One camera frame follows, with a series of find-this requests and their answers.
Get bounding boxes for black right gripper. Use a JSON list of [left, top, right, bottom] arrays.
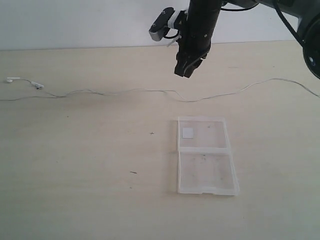
[[174, 0, 222, 78]]

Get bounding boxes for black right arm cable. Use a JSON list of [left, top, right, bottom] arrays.
[[219, 0, 307, 48]]

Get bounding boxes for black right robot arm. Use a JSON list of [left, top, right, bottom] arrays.
[[174, 0, 320, 78]]

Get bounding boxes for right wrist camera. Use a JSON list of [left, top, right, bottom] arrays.
[[148, 7, 175, 42]]

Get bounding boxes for clear plastic hinged case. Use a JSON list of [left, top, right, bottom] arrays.
[[177, 116, 240, 196]]

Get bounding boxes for white wired earphones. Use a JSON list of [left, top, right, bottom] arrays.
[[0, 77, 320, 103]]

